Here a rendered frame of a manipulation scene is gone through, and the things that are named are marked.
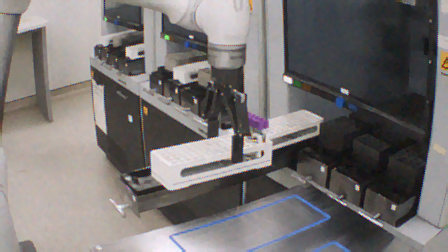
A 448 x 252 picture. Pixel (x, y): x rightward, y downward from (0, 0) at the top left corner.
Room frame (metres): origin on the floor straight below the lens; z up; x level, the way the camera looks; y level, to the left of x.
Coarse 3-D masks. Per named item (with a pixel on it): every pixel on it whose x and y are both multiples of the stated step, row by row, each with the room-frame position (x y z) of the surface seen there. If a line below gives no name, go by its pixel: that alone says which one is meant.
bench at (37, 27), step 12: (24, 24) 3.87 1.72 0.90; (36, 24) 3.74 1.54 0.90; (48, 24) 3.77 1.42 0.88; (36, 36) 4.04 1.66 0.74; (36, 48) 4.07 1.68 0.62; (36, 60) 4.11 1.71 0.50; (36, 72) 4.15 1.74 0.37; (36, 84) 4.21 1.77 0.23; (48, 84) 3.79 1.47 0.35; (36, 96) 4.29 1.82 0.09; (48, 96) 3.78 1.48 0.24; (48, 108) 3.78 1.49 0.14
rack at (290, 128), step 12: (276, 120) 1.50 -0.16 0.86; (288, 120) 1.49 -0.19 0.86; (300, 120) 1.49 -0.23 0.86; (312, 120) 1.49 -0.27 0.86; (228, 132) 1.41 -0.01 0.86; (276, 132) 1.40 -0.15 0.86; (288, 132) 1.42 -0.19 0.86; (300, 132) 1.49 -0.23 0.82; (312, 132) 1.48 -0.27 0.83; (276, 144) 1.44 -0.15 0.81; (288, 144) 1.42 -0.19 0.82
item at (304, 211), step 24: (288, 192) 1.12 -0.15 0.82; (312, 192) 1.11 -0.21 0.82; (216, 216) 1.02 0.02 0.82; (240, 216) 1.02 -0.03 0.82; (264, 216) 1.01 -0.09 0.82; (288, 216) 1.00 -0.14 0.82; (312, 216) 1.00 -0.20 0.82; (336, 216) 0.98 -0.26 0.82; (360, 216) 0.97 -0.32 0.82; (120, 240) 0.90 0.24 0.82; (144, 240) 0.91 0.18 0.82; (168, 240) 0.91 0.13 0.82; (192, 240) 0.92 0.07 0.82; (216, 240) 0.92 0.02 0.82; (240, 240) 0.91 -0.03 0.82; (264, 240) 0.91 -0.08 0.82; (288, 240) 0.90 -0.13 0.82; (312, 240) 0.89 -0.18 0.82; (336, 240) 0.88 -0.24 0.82; (360, 240) 0.87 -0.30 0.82; (384, 240) 0.85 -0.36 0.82
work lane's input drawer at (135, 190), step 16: (304, 144) 1.44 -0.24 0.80; (272, 160) 1.36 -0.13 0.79; (288, 160) 1.40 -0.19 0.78; (128, 176) 1.23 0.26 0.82; (144, 176) 1.26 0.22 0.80; (224, 176) 1.28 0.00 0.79; (240, 176) 1.30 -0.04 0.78; (256, 176) 1.33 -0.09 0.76; (128, 192) 1.18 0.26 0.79; (144, 192) 1.16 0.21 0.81; (160, 192) 1.17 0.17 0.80; (176, 192) 1.20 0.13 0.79; (192, 192) 1.22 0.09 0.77; (208, 192) 1.25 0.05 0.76; (128, 208) 1.18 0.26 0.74; (144, 208) 1.14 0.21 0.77
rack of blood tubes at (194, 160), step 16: (192, 144) 1.20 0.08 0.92; (208, 144) 1.21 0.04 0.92; (224, 144) 1.21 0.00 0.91; (256, 144) 1.20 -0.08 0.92; (160, 160) 1.10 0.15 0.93; (176, 160) 1.10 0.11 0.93; (192, 160) 1.10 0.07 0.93; (208, 160) 1.12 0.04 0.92; (224, 160) 1.19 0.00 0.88; (256, 160) 1.19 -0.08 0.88; (160, 176) 1.10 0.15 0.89; (176, 176) 1.07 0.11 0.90; (192, 176) 1.09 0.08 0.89; (208, 176) 1.12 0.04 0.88
